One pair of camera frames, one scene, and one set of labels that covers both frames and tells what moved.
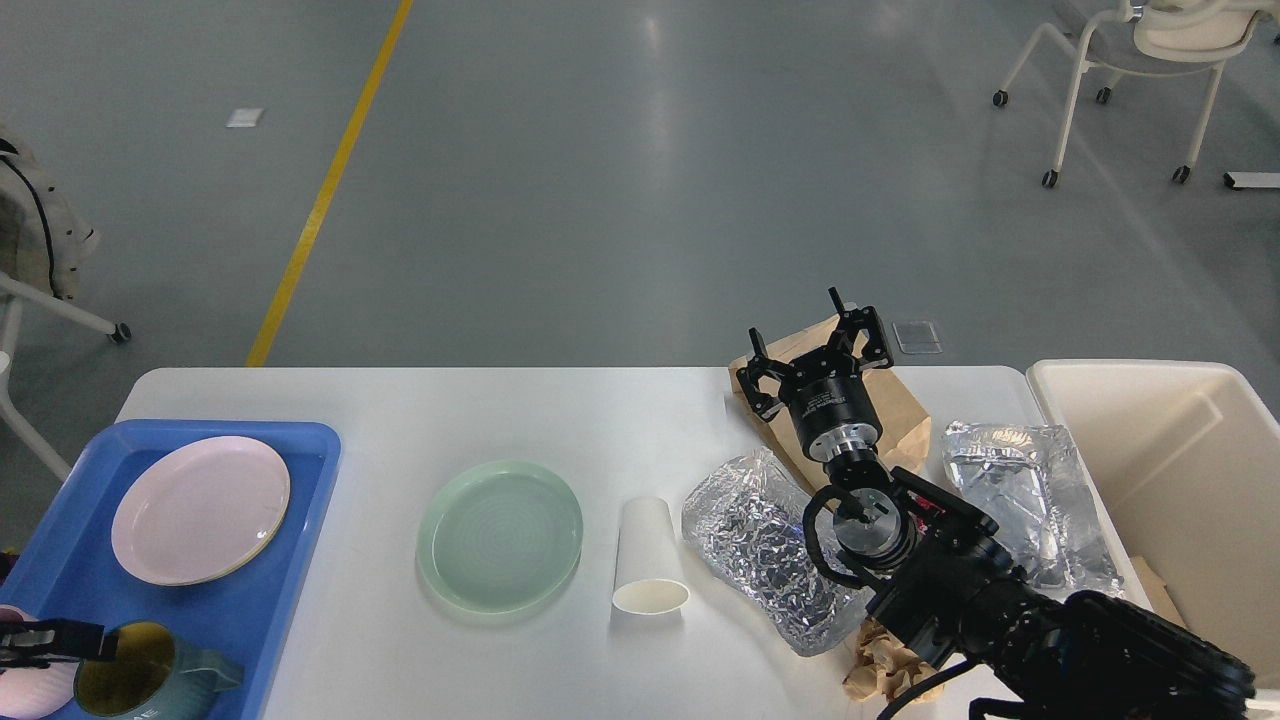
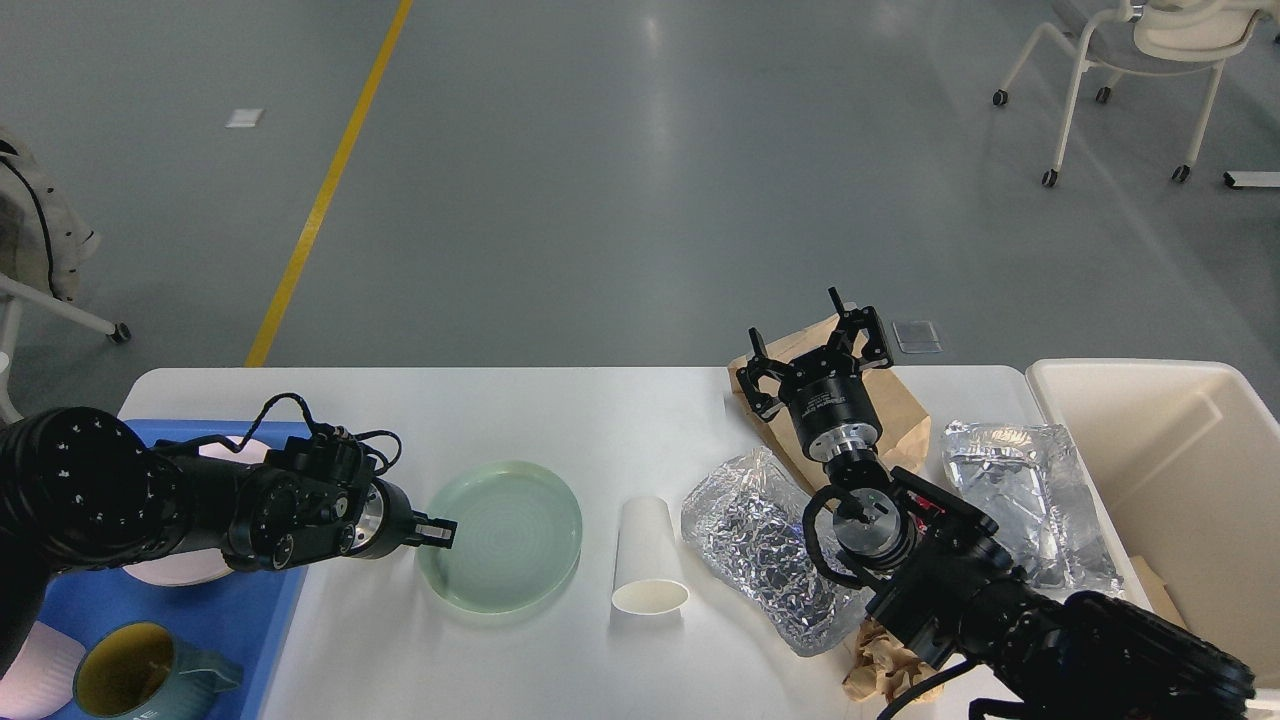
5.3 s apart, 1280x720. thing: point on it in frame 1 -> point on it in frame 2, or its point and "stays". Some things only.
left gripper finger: [34, 643] -> [388, 521]
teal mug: [145, 673] stays
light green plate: [499, 537] stays
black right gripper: [826, 389] stays
